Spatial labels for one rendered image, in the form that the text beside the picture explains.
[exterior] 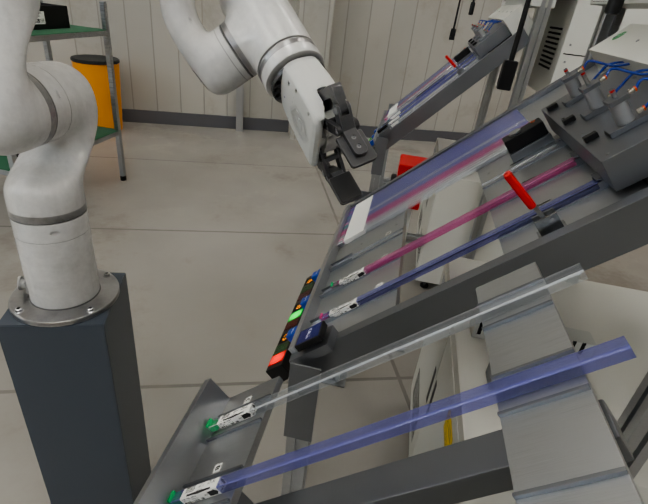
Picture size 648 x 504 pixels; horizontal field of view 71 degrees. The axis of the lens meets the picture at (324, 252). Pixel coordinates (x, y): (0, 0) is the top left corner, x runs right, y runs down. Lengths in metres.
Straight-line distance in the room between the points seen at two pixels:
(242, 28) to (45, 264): 0.53
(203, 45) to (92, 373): 0.65
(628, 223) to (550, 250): 0.09
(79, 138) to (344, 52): 4.08
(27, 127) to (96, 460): 0.74
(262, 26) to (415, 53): 4.41
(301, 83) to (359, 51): 4.30
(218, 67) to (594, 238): 0.53
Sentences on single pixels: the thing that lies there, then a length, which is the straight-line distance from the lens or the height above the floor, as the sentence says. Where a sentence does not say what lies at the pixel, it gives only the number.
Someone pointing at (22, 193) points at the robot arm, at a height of 0.94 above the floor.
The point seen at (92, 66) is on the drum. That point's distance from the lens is 4.46.
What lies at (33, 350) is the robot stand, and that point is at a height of 0.64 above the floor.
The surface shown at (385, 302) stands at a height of 0.83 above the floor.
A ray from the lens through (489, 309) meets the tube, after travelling 0.49.
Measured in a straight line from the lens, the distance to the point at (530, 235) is 0.71.
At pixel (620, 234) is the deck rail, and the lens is 0.67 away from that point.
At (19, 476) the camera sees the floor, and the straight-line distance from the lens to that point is 1.66.
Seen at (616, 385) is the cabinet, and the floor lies 0.62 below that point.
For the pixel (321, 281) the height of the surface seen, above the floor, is 0.73.
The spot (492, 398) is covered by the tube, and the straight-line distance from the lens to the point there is 0.41.
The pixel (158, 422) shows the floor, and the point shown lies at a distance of 1.67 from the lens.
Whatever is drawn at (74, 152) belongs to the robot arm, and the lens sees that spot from 0.90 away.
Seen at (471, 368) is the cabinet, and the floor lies 0.62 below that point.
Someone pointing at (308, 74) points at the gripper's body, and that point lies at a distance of 0.57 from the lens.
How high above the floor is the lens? 1.26
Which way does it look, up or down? 29 degrees down
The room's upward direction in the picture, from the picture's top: 7 degrees clockwise
